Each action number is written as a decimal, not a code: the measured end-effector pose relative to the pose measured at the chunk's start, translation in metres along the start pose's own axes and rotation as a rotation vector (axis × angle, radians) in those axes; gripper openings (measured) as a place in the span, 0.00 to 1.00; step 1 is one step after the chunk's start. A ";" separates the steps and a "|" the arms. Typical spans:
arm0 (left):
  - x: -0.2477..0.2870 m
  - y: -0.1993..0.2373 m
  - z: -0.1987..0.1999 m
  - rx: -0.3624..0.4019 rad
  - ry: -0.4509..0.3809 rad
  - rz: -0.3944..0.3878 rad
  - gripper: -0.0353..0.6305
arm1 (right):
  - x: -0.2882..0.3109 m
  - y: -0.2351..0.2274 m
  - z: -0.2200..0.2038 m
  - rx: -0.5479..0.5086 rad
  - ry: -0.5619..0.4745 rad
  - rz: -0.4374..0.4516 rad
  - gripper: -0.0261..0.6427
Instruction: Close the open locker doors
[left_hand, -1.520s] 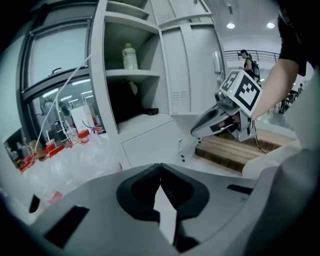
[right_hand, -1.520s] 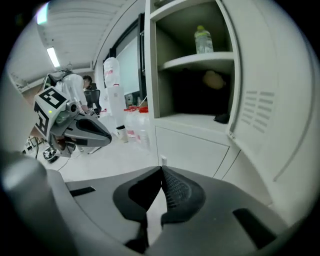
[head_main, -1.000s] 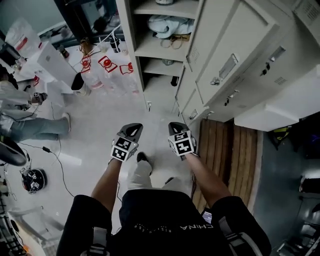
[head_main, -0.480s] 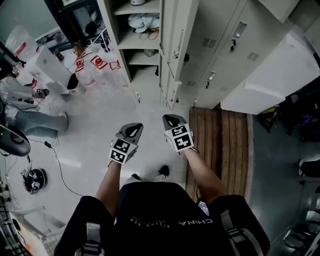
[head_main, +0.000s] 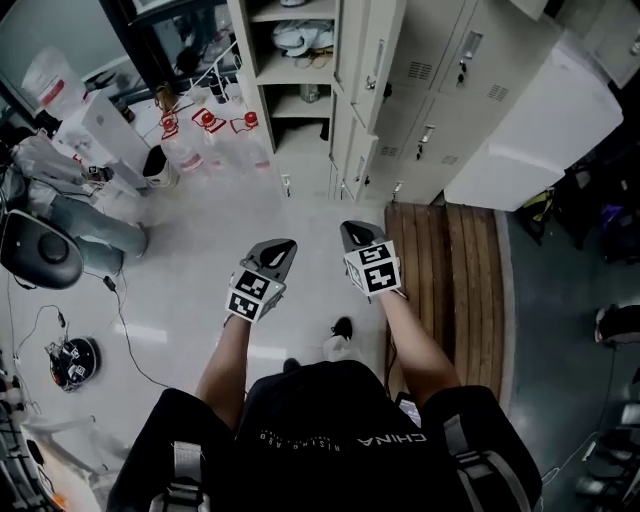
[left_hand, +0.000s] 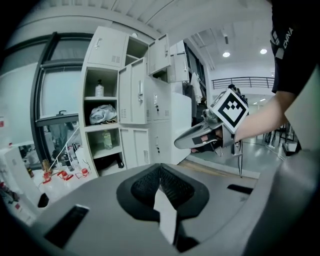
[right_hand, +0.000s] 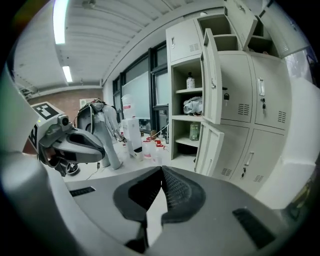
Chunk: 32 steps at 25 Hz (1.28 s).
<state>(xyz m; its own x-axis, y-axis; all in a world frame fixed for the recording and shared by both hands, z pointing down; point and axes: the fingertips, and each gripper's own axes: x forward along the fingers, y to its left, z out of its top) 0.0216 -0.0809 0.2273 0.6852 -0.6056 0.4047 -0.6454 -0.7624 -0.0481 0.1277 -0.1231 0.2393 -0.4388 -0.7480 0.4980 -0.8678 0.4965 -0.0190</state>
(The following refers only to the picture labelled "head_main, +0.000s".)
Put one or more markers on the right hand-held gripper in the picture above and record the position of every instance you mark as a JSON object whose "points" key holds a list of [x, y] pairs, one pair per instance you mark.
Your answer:
{"points": [[375, 272]]}

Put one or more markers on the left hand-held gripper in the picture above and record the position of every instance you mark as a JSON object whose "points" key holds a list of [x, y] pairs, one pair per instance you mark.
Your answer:
{"points": [[255, 297]]}

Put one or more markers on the grey metal locker door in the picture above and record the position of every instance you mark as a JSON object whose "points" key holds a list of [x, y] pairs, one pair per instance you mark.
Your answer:
{"points": [[370, 60], [530, 9], [615, 40], [362, 150], [307, 182]]}

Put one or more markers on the white locker cabinet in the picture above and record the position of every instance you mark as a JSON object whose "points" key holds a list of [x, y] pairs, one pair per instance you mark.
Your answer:
{"points": [[450, 115]]}

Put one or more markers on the person's left forearm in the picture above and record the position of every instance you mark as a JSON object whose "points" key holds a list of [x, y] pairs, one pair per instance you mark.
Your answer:
{"points": [[225, 370]]}

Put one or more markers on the person's right forearm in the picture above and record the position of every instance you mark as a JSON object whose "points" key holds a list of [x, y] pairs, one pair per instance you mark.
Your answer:
{"points": [[420, 350]]}

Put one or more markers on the person's black shoe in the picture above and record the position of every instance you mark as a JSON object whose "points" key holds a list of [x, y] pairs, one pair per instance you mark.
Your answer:
{"points": [[341, 327]]}

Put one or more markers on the wooden slatted platform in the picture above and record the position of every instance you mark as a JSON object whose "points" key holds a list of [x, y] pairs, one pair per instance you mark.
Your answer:
{"points": [[450, 290]]}

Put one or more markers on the person's white trousers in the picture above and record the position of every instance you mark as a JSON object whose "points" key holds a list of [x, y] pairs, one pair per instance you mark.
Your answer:
{"points": [[340, 349]]}

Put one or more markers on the small black pouch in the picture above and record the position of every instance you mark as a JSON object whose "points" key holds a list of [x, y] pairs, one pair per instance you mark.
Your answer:
{"points": [[325, 131]]}

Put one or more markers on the beige waste bin black liner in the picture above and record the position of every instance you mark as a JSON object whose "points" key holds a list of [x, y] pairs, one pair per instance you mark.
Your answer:
{"points": [[160, 175]]}

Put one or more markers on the green glass jar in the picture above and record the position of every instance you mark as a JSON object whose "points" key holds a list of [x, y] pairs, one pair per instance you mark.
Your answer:
{"points": [[309, 93]]}

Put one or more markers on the black power adapter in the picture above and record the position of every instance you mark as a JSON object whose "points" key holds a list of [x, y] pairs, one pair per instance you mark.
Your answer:
{"points": [[109, 284]]}

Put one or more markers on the yellow black bag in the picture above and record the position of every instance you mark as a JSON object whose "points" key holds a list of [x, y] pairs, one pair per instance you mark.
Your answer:
{"points": [[536, 210]]}

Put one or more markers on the black tumbler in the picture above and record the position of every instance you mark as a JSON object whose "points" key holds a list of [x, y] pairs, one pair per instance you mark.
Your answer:
{"points": [[218, 90]]}

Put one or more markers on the brown woven object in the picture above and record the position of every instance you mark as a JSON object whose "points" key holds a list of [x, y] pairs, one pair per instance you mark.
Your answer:
{"points": [[165, 97]]}

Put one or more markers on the person's black t-shirt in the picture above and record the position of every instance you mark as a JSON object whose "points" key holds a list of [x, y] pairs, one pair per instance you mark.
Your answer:
{"points": [[320, 450]]}

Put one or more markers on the tall white box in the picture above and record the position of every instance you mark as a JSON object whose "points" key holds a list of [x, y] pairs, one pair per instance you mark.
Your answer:
{"points": [[107, 135]]}

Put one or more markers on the white cloth bag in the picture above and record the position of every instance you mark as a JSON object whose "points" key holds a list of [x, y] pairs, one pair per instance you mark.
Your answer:
{"points": [[300, 37]]}

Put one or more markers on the black round floor device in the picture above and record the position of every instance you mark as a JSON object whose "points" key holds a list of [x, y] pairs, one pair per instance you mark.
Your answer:
{"points": [[75, 362]]}

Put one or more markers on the purple bag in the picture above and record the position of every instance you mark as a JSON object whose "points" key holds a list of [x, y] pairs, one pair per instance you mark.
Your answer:
{"points": [[612, 216]]}

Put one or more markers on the clear water jug red label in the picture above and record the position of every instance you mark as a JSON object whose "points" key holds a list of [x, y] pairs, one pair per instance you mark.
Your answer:
{"points": [[52, 82]]}

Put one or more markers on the white plastic bag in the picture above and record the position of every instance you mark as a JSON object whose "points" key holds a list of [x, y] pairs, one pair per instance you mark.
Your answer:
{"points": [[65, 460]]}

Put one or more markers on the group of black metal chairs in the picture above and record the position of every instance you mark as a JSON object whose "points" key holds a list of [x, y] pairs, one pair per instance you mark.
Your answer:
{"points": [[610, 460]]}

